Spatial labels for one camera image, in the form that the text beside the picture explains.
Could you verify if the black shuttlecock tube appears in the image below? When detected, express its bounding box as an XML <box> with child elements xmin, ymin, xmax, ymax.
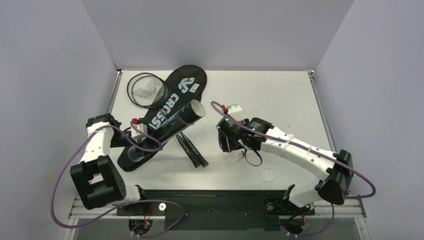
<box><xmin>117</xmin><ymin>99</ymin><xmax>206</xmax><ymax>171</ymax></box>

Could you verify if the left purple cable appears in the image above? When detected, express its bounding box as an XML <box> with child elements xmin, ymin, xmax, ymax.
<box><xmin>50</xmin><ymin>119</ymin><xmax>185</xmax><ymax>239</ymax></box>

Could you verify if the white shuttlecock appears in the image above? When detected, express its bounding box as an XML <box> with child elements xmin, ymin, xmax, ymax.
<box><xmin>231</xmin><ymin>150</ymin><xmax>245</xmax><ymax>165</ymax></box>

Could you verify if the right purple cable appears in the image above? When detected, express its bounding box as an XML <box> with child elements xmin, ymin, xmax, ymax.
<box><xmin>210</xmin><ymin>100</ymin><xmax>377</xmax><ymax>238</ymax></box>

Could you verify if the black Crossway racket bag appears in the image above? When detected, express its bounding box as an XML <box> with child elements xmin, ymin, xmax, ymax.
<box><xmin>117</xmin><ymin>64</ymin><xmax>208</xmax><ymax>172</ymax></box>

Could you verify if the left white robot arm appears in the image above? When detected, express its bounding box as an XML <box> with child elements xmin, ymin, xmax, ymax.
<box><xmin>70</xmin><ymin>113</ymin><xmax>149</xmax><ymax>215</ymax></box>

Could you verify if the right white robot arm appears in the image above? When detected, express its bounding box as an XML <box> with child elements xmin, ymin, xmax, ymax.
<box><xmin>216</xmin><ymin>117</ymin><xmax>353</xmax><ymax>215</ymax></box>

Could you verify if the black badminton racket upper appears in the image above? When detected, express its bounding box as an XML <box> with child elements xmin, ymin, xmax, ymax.
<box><xmin>126</xmin><ymin>72</ymin><xmax>203</xmax><ymax>169</ymax></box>

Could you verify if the aluminium frame rail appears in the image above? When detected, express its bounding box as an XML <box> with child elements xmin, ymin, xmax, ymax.
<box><xmin>68</xmin><ymin>197</ymin><xmax>367</xmax><ymax>220</ymax></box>

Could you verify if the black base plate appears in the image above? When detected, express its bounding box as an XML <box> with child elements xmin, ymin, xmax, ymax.
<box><xmin>116</xmin><ymin>190</ymin><xmax>315</xmax><ymax>231</ymax></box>

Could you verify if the black badminton racket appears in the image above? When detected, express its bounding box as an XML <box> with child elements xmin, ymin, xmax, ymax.
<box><xmin>148</xmin><ymin>74</ymin><xmax>209</xmax><ymax>168</ymax></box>
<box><xmin>126</xmin><ymin>72</ymin><xmax>203</xmax><ymax>169</ymax></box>

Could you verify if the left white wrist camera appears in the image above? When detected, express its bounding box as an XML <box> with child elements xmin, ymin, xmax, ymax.
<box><xmin>130</xmin><ymin>118</ymin><xmax>148</xmax><ymax>142</ymax></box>

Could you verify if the black badminton racket lower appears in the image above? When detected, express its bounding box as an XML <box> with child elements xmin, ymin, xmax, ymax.
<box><xmin>148</xmin><ymin>74</ymin><xmax>209</xmax><ymax>168</ymax></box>

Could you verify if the purple cable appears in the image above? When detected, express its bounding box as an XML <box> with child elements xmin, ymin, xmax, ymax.
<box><xmin>210</xmin><ymin>100</ymin><xmax>377</xmax><ymax>238</ymax></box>
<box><xmin>50</xmin><ymin>119</ymin><xmax>185</xmax><ymax>239</ymax></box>

